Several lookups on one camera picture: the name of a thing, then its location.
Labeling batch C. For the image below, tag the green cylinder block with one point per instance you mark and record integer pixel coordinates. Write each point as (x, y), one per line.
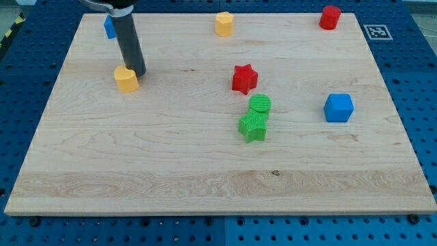
(260, 103)

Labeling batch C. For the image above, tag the yellow hexagon block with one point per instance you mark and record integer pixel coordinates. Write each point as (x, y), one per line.
(224, 24)

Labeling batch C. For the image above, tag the yellow heart block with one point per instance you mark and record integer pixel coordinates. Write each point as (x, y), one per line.
(126, 79)

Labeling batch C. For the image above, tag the red star block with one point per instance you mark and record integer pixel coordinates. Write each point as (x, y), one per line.
(244, 79)

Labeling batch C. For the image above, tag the blue block behind rod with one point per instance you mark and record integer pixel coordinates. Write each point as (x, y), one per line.
(108, 27)

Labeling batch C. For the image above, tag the red cylinder block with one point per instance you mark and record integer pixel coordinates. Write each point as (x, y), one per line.
(330, 17)

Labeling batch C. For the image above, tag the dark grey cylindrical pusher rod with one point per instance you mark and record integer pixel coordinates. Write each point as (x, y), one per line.
(129, 45)

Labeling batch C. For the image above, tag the blue hexagon block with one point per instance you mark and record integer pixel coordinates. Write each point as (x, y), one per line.
(338, 107)

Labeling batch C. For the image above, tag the light wooden board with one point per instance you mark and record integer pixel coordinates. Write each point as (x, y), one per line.
(172, 147)

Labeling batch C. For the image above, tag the green star block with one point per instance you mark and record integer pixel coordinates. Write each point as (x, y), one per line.
(253, 126)

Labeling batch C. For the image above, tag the white fiducial marker tag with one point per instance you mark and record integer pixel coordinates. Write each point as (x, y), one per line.
(377, 32)

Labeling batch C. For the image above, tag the black robot tool mount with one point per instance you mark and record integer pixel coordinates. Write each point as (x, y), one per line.
(108, 7)

